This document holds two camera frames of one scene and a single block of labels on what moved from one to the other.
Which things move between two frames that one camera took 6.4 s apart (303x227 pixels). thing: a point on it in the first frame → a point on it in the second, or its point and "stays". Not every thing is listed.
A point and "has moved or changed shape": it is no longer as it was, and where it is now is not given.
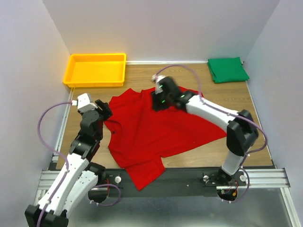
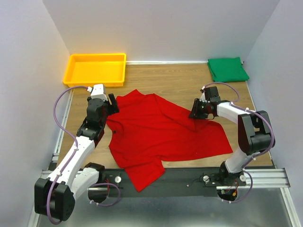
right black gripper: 155,96 → 194,112
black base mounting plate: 179,182 stays
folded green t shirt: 227,70 stays
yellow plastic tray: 95,70 stays
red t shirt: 139,136 has moved or changed shape
